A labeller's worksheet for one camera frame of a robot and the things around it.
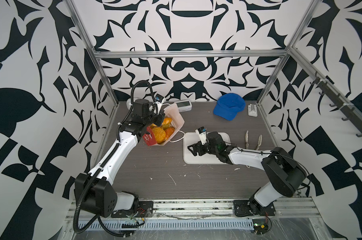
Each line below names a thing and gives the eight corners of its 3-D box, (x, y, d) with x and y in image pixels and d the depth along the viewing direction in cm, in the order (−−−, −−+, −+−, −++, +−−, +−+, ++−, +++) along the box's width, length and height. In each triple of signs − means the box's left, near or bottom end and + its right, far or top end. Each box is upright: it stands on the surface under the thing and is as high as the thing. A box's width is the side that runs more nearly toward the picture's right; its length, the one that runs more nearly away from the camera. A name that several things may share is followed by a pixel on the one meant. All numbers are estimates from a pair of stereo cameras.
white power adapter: (248, 116, 116) (250, 113, 113) (246, 106, 122) (248, 103, 119) (256, 117, 115) (258, 114, 112) (254, 107, 122) (256, 104, 119)
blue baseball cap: (208, 110, 118) (209, 105, 114) (226, 94, 130) (227, 89, 125) (229, 123, 110) (231, 119, 106) (246, 105, 121) (249, 100, 117)
